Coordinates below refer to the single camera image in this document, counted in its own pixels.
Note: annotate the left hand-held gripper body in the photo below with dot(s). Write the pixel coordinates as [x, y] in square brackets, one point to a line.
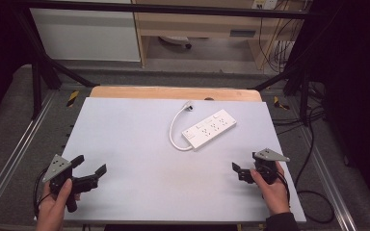
[57, 166]

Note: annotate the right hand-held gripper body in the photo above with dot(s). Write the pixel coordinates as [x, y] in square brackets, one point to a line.
[266, 166]

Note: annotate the person's right hand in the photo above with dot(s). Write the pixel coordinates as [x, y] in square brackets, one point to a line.
[274, 195]

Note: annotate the person's left hand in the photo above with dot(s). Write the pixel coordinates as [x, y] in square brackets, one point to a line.
[53, 208]

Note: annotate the white power strip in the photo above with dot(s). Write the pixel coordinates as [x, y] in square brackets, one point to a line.
[209, 128]

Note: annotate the yellow black tape strip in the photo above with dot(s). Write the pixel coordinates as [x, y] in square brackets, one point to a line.
[279, 103]
[72, 98]

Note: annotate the white power plug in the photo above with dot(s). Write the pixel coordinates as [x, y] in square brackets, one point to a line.
[189, 106]

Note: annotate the white cabinet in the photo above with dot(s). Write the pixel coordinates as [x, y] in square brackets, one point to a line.
[86, 32]

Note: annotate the office chair base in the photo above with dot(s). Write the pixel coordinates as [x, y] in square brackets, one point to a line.
[176, 40]

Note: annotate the wooden desk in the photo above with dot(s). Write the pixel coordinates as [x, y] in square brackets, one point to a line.
[202, 24]

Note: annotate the aluminium rail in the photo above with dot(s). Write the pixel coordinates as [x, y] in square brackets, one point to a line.
[327, 179]
[16, 150]

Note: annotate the white wall socket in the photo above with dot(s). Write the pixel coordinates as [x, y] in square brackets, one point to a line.
[264, 4]

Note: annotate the black metal frame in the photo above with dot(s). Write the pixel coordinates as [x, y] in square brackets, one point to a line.
[160, 9]

